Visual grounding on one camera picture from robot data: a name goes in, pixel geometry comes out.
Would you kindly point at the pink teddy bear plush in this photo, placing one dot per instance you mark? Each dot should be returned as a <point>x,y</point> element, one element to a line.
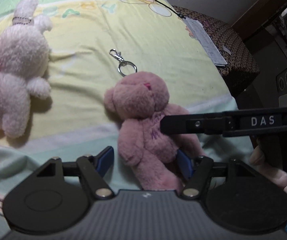
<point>141,100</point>

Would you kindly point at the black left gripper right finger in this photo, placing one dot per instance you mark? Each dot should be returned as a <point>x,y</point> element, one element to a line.
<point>206,123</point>

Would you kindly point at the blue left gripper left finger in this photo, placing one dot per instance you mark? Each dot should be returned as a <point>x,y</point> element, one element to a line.
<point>104,160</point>

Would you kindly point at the small white bunny plush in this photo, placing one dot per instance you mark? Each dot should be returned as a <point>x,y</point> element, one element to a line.
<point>24,56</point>

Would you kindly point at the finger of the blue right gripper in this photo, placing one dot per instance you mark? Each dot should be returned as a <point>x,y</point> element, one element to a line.
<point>186,165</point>

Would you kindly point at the white printed paper sheet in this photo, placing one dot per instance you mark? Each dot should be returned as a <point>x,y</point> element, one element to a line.
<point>206,42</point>

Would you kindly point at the person's right hand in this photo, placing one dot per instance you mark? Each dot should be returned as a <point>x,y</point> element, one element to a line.
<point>276,175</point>

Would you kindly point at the pastel cartoon bed sheet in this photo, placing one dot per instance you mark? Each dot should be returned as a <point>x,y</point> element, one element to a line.
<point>74,122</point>

